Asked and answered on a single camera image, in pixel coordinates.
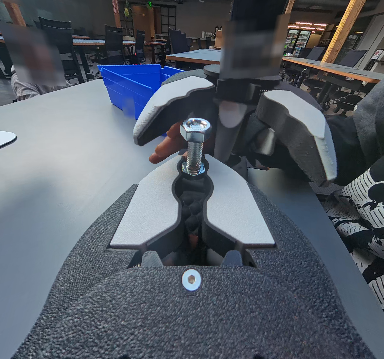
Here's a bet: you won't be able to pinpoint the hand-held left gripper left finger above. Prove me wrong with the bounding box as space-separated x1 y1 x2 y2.
109 155 184 250

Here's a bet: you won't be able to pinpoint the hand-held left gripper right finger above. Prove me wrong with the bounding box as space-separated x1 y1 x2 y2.
202 154 276 256

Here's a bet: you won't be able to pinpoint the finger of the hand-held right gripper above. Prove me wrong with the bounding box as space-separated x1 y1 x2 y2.
133 75 216 147
254 89 338 187

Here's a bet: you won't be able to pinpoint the silver hex nut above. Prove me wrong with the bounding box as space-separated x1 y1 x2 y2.
179 119 213 142

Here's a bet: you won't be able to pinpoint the blue plastic bin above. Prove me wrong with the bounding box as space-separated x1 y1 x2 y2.
97 64 186 137

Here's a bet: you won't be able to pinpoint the silver hex bolt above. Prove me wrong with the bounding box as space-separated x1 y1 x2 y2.
179 119 213 177

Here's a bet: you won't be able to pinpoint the person's right forearm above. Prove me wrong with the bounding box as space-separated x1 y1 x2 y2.
322 79 384 186

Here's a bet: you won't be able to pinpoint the person's right hand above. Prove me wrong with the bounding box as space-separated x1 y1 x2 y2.
149 107 310 182

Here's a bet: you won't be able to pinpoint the grey desk with wooden edge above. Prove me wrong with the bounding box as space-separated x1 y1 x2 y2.
282 56 384 84
166 48 222 65
0 34 167 81

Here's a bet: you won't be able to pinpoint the black office chair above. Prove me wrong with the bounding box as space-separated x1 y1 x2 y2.
135 29 146 63
104 25 125 65
169 28 192 54
39 17 84 84

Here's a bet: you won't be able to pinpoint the glass door drinks fridge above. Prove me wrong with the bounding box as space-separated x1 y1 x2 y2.
285 29 312 55

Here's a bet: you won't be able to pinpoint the black white patterned pants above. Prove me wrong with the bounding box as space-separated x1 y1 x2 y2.
322 164 384 308

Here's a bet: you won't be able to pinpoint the white document stand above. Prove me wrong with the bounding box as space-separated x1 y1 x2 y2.
0 131 17 149

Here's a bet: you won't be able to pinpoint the black coiled cable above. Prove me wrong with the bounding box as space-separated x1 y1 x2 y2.
319 94 363 117

